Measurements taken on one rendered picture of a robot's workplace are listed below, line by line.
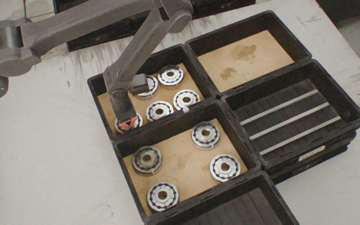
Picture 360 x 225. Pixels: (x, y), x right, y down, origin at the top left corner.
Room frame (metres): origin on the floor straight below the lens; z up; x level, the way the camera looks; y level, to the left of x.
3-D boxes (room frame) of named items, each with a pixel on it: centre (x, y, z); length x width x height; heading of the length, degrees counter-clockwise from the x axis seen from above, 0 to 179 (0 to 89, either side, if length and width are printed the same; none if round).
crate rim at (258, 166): (0.57, 0.01, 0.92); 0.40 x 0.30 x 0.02; 109
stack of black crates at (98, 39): (1.82, 0.47, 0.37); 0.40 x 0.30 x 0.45; 101
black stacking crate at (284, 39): (0.99, -0.27, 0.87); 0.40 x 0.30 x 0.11; 109
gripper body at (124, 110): (0.75, 0.20, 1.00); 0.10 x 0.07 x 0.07; 18
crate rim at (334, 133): (0.71, -0.37, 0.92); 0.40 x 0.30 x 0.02; 109
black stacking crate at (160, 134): (0.57, 0.01, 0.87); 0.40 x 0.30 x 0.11; 109
